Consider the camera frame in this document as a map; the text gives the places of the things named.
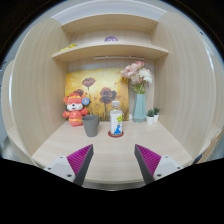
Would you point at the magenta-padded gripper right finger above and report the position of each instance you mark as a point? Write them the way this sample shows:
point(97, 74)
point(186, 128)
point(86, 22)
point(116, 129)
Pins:
point(156, 163)

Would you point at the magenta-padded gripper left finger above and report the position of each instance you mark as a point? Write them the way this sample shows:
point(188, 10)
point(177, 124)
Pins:
point(71, 165)

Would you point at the clear plastic water bottle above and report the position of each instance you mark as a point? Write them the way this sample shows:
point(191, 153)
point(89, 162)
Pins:
point(116, 120)

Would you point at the grey ceramic mug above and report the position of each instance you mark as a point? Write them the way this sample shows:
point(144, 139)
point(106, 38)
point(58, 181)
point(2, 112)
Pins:
point(90, 126)

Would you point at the small succulent in white pot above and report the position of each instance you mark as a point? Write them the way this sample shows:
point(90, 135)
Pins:
point(150, 120)
point(156, 111)

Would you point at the flat round red coaster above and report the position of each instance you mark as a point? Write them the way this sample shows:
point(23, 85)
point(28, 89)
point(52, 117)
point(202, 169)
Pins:
point(115, 136)

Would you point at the red plush toy figure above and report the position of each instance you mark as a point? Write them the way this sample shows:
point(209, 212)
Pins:
point(75, 113)

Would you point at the teal faceted vase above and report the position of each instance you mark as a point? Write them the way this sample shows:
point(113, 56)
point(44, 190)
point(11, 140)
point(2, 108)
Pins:
point(139, 110)

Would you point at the pink and white flower bouquet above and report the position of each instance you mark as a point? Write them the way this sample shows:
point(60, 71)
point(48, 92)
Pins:
point(136, 75)

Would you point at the yellow poppy flower painting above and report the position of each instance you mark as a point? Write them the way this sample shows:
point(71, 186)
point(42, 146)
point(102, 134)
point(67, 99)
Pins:
point(100, 78)

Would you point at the light wooden shelf unit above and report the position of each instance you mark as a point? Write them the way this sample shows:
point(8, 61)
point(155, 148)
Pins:
point(110, 50)

